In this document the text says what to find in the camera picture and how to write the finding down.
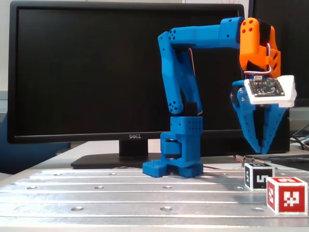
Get black marker cube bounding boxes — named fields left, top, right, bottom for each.
left=244, top=162, right=278, bottom=191

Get whiteboard with red writing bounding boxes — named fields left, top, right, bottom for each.
left=182, top=0, right=249, bottom=5

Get wrist servo cable loop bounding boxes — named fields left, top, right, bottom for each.
left=243, top=43, right=273, bottom=75

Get red white wire bundle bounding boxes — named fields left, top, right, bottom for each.
left=202, top=154, right=246, bottom=170

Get black unbranded monitor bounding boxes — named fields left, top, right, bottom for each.
left=248, top=0, right=309, bottom=107

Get thin black cable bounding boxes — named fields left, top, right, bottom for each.
left=290, top=125, right=309, bottom=151

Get black Dell monitor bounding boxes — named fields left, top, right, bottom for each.
left=7, top=0, right=252, bottom=170

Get small black controller board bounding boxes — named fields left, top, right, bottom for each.
left=241, top=156, right=267, bottom=168

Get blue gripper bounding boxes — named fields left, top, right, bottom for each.
left=230, top=80, right=288, bottom=155

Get thin yellow blue wires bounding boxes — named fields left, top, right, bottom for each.
left=111, top=165, right=143, bottom=170

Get dark blue chair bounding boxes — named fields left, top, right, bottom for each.
left=0, top=116, right=72, bottom=174

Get slotted aluminium base plate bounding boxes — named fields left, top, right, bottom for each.
left=0, top=168, right=309, bottom=229

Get red marker cube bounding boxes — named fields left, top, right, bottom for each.
left=266, top=176, right=309, bottom=215

